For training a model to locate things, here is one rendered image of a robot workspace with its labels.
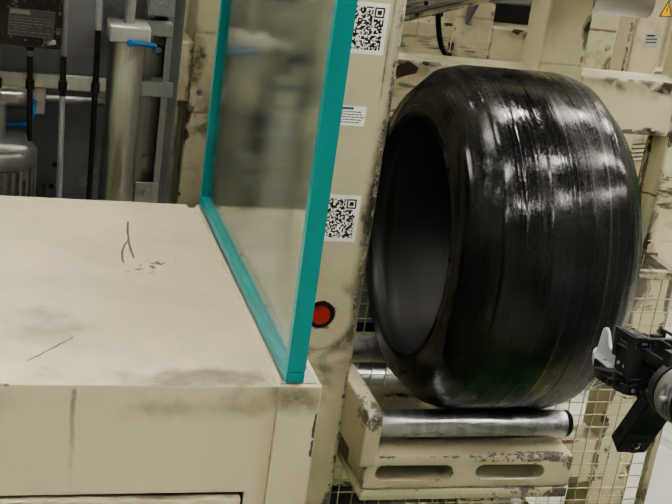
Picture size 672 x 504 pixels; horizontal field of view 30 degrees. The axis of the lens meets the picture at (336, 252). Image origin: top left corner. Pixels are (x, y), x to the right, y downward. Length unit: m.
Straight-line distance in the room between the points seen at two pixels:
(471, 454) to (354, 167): 0.50
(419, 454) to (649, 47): 4.61
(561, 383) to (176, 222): 0.67
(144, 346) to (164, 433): 0.10
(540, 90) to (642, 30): 4.41
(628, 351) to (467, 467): 0.46
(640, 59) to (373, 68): 4.62
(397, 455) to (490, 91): 0.58
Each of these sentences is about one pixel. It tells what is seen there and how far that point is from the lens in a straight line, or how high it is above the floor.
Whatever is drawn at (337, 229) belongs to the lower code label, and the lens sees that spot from 1.91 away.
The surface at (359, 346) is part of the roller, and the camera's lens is 2.23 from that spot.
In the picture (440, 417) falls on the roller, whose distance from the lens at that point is 2.02.
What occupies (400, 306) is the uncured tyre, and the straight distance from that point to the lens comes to 2.28.
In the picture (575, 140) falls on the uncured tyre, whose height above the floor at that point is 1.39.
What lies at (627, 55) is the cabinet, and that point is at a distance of 6.33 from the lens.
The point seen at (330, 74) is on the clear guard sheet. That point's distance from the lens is 1.13.
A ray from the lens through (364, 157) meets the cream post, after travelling 1.88.
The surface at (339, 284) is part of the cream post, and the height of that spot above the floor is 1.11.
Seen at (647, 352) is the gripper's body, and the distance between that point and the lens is 1.67.
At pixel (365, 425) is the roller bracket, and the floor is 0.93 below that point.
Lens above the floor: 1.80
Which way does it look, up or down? 19 degrees down
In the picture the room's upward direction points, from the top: 8 degrees clockwise
